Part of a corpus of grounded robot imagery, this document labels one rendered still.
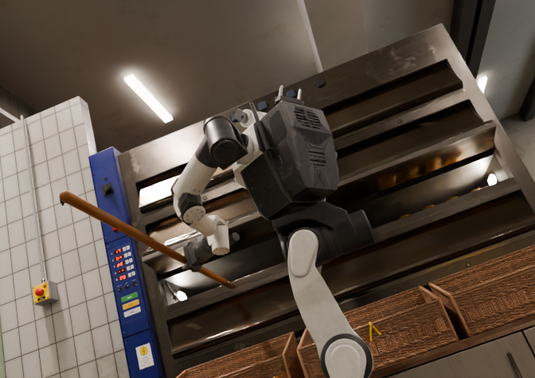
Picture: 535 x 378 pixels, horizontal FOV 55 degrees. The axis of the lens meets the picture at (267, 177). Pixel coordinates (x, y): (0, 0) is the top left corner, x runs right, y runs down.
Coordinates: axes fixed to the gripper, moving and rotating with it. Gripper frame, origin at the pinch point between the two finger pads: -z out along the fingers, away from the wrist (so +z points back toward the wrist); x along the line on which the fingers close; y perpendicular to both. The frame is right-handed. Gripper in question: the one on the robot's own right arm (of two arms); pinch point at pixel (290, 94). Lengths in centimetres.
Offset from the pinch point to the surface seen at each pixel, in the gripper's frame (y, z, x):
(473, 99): 12, -26, -96
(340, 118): 40, -17, -36
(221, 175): 63, 18, 19
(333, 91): 42, -33, -32
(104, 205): 93, 36, 78
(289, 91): 52, -34, -10
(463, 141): 5, 3, -85
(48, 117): 115, -21, 125
